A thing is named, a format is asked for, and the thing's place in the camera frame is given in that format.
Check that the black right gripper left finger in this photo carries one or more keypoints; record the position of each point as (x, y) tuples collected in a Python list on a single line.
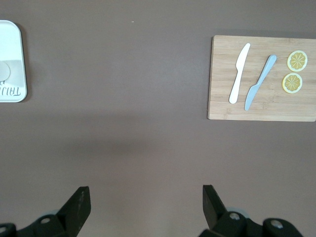
[(74, 212)]

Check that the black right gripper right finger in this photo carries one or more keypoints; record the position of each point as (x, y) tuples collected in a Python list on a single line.
[(214, 212)]

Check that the bamboo cutting board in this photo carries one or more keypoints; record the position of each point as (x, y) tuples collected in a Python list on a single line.
[(271, 108)]

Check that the white plastic knife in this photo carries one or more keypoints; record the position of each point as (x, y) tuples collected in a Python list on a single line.
[(236, 81)]

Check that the grey plastic knife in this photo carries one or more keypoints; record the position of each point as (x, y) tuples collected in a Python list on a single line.
[(262, 79)]

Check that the yellow lemon slice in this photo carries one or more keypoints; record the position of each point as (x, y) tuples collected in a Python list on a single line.
[(292, 83), (297, 61)]

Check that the beige tray with bear print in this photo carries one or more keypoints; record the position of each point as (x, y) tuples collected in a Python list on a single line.
[(14, 44)]

